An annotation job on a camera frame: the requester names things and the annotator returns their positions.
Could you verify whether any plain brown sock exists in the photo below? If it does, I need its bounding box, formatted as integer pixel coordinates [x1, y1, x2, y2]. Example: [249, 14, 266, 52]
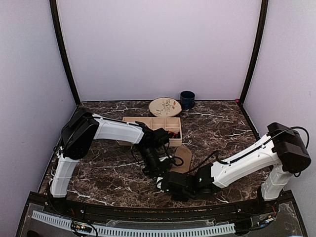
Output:
[169, 146, 193, 173]

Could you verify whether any argyle black red orange sock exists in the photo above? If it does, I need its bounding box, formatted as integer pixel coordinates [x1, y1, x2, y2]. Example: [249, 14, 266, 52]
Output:
[168, 132, 181, 139]

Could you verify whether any wooden compartment tray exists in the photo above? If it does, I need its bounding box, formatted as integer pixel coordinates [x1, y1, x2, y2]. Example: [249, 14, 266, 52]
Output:
[123, 117, 183, 147]

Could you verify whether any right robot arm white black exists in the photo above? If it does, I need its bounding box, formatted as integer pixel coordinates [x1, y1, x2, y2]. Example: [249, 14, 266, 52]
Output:
[161, 122, 312, 214]

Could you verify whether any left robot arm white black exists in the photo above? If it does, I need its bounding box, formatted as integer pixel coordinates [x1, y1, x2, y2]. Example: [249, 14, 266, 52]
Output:
[49, 108, 174, 215]

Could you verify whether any cream floral ceramic plate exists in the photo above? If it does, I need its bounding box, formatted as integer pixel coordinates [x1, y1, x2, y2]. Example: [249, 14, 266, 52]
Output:
[149, 97, 182, 118]

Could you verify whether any dark blue mug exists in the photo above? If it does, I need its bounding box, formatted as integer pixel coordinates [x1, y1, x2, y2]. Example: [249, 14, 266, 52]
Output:
[180, 91, 195, 110]

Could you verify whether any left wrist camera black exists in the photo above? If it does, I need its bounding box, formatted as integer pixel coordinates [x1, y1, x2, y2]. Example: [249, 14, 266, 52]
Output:
[153, 128, 169, 148]

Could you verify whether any white slotted cable duct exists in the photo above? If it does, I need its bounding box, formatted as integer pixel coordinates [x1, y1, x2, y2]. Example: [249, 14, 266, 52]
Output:
[31, 210, 236, 237]

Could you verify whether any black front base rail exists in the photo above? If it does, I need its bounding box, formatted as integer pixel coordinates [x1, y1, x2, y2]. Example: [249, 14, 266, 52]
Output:
[47, 197, 277, 222]

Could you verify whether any left black frame post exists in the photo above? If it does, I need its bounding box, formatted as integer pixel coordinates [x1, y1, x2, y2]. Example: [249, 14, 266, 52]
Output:
[49, 0, 81, 106]

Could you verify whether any black frame post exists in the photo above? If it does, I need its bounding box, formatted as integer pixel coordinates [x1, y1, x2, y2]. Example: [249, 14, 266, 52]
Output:
[239, 0, 269, 106]
[49, 0, 81, 106]

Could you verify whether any right black frame post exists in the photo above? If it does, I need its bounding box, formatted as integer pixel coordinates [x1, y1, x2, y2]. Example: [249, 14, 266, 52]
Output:
[239, 0, 269, 106]

